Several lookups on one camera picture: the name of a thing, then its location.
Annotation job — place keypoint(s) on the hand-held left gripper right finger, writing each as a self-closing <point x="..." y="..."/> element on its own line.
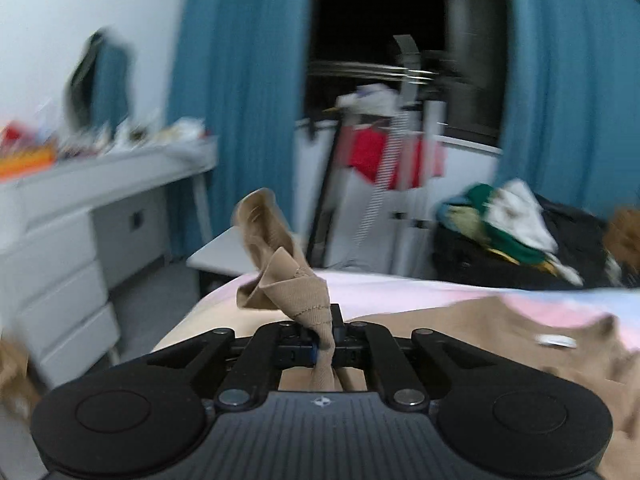
<point x="345" y="345"/>

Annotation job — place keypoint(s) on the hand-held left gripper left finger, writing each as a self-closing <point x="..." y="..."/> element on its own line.
<point x="295" y="351"/>

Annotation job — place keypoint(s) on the tan shirt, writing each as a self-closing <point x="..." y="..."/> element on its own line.
<point x="500" y="390"/>

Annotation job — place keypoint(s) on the pile of clothes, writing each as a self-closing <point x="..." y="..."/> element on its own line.
<point x="470" y="265"/>

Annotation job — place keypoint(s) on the red garment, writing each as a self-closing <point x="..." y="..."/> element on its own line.
<point x="367" y="152"/>

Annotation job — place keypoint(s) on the green garment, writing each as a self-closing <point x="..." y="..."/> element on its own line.
<point x="480" y="205"/>

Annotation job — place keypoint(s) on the white garment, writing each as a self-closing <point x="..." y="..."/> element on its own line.
<point x="520" y="215"/>

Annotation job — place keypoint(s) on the white box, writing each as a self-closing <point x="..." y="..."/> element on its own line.
<point x="182" y="130"/>

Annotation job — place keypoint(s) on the white desk with drawers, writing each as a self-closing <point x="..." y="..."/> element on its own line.
<point x="50" y="240"/>

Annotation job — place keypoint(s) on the blue curtain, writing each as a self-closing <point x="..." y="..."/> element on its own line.
<point x="240" y="85"/>
<point x="570" y="85"/>

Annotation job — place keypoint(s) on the brown fuzzy cloth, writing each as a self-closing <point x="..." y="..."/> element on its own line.
<point x="15" y="380"/>

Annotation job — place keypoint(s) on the cluster of cosmetic bottles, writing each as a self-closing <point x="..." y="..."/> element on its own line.
<point x="110" y="135"/>

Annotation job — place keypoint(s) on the orange box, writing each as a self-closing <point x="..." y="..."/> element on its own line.
<point x="25" y="162"/>

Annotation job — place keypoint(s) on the dark window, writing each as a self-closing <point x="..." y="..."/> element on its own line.
<point x="375" y="15"/>

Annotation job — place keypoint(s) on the white chair with black frame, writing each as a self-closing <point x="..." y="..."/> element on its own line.
<point x="220" y="255"/>

